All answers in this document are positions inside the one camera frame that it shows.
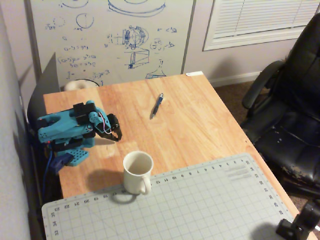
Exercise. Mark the grey cutting mat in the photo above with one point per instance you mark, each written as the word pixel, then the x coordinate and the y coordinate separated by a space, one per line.
pixel 175 207

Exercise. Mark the white window blinds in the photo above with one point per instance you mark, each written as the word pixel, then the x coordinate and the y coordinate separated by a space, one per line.
pixel 260 20

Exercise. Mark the small white tag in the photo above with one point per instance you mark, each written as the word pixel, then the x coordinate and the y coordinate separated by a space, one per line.
pixel 194 73

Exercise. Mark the white tape roll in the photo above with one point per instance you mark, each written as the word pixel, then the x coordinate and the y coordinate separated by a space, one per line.
pixel 75 85

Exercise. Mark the dark blue table clamp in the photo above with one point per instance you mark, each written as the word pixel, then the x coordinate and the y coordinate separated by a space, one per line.
pixel 60 162

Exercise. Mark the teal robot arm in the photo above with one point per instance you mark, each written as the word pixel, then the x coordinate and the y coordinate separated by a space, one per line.
pixel 61 125

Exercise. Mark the blue ballpoint pen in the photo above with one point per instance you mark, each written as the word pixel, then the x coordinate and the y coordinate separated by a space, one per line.
pixel 156 106

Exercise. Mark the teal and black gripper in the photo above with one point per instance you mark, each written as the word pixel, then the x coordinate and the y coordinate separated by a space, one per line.
pixel 114 125

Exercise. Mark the black camera stand clamp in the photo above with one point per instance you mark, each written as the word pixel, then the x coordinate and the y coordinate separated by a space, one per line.
pixel 297 225

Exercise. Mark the white ceramic mug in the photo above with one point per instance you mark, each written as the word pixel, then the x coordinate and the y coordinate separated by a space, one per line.
pixel 135 175

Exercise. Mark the whiteboard with blue drawings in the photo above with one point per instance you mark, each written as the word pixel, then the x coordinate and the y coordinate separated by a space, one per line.
pixel 112 37

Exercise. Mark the dark grey flat panel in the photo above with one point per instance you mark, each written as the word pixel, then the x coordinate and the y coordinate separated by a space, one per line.
pixel 45 85

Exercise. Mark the black leather office chair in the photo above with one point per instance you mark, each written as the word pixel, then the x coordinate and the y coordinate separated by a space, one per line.
pixel 292 117

